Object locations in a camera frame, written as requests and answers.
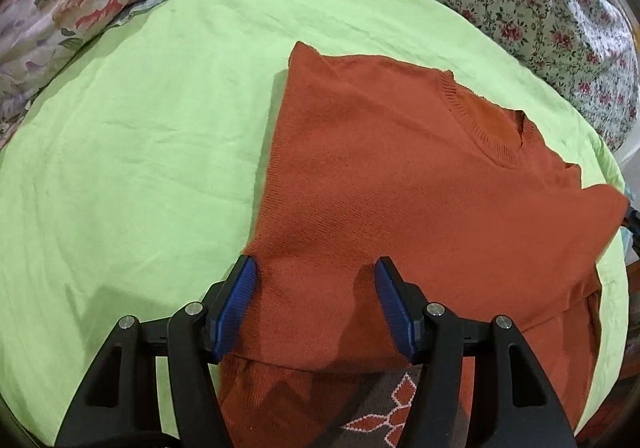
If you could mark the green bed sheet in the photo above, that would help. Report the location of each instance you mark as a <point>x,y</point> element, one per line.
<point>131,185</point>

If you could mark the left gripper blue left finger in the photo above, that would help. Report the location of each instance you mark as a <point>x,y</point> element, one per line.
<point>226,303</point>

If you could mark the orange knitted sweater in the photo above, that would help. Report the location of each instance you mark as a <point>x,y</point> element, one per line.
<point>373,157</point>

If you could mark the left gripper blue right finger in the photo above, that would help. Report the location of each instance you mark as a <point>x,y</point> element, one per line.
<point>402,304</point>

